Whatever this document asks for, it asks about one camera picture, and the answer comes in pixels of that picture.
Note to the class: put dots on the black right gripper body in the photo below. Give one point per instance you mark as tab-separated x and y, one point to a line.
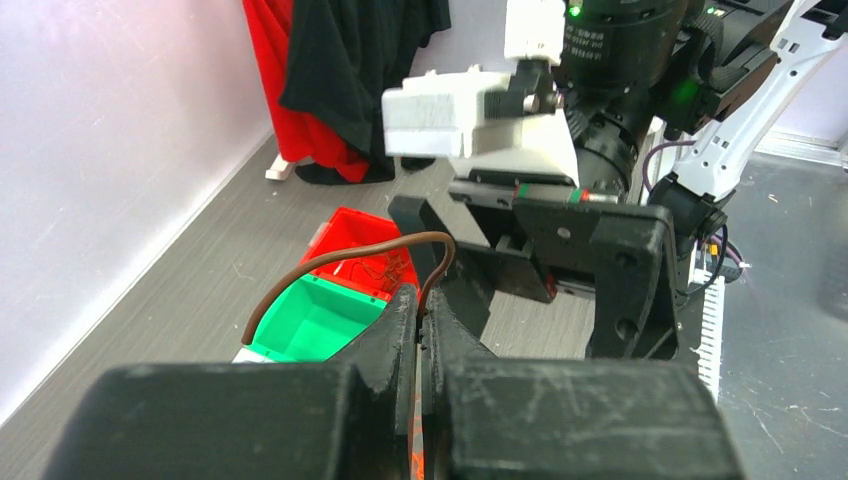
543	239

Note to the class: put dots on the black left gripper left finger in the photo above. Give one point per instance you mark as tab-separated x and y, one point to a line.
349	417

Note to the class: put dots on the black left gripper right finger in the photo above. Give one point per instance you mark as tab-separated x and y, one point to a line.
491	417

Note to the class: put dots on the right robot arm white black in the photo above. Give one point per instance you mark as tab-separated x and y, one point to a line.
608	155

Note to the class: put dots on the green plastic bin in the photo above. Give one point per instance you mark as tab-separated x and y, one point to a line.
312	320

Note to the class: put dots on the white plastic bin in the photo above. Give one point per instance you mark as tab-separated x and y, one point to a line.
247	356

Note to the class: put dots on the red plastic bin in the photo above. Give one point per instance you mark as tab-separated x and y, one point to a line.
378	275

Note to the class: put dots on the metal clothes rack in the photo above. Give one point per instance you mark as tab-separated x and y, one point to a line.
281	169

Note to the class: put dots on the red t-shirt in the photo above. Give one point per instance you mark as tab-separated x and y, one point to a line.
318	105

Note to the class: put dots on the white perforated cable duct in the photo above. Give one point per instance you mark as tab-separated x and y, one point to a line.
709	348

